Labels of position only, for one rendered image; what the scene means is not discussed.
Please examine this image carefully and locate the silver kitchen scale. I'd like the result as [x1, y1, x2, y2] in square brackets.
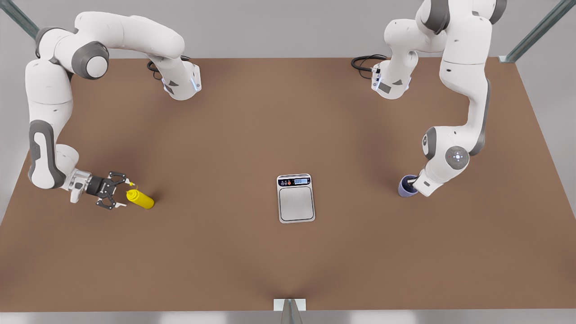
[276, 174, 316, 224]

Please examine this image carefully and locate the black cable loop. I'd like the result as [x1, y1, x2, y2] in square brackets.
[351, 54, 390, 80]
[147, 55, 192, 81]

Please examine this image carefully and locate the yellow sauce bottle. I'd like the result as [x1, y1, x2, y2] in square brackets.
[126, 182, 155, 210]

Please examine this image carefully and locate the blue-purple cup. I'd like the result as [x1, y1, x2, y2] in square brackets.
[398, 175, 419, 198]

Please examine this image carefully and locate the silver frame post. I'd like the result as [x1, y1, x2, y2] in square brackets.
[498, 0, 576, 63]
[273, 298, 307, 324]
[0, 0, 41, 40]

